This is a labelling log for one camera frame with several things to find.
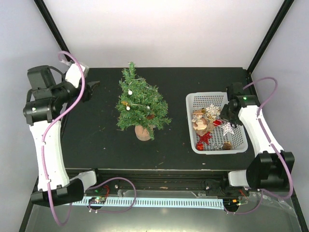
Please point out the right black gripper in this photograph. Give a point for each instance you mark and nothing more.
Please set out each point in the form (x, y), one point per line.
(223, 116)

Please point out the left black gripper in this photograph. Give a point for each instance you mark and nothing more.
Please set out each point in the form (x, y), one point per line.
(89, 91)

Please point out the silver star ornament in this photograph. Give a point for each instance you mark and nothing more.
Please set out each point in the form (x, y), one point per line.
(227, 128)

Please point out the white plastic perforated basket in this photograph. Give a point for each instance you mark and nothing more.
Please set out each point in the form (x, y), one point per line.
(196, 104)

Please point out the white ball string lights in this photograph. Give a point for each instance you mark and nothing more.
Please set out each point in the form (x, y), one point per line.
(138, 93)

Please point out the small green christmas tree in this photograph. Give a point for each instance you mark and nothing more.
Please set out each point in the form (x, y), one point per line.
(137, 115)

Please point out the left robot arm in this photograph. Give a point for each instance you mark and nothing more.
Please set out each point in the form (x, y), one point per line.
(43, 106)

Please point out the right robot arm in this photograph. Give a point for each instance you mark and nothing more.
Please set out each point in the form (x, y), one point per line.
(272, 165)

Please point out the red santa hat ornament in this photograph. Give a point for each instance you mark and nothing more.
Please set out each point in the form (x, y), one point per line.
(217, 122)

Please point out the white snowflake ornament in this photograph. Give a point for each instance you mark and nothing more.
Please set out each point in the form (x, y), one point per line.
(212, 111)

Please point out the burlap bow ornament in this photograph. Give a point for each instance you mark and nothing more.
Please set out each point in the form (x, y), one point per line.
(210, 127)

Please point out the wooden snowman ornament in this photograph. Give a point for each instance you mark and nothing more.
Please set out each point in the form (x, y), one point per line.
(199, 122)

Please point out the red star ornament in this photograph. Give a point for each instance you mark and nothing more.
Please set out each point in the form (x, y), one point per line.
(205, 138)

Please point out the red gift box ornament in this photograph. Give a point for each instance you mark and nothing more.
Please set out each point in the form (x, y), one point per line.
(200, 146)

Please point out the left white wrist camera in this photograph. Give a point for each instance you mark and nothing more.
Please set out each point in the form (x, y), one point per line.
(73, 75)

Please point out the white slotted cable duct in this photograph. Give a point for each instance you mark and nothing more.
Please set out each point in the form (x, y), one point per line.
(150, 202)

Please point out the left black frame post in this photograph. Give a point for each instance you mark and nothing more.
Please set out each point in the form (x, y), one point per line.
(45, 13)

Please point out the black frame post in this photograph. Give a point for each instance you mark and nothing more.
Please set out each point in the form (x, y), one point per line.
(280, 15)
(45, 13)

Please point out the right black frame post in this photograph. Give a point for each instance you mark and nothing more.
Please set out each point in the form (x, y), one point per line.
(280, 15)

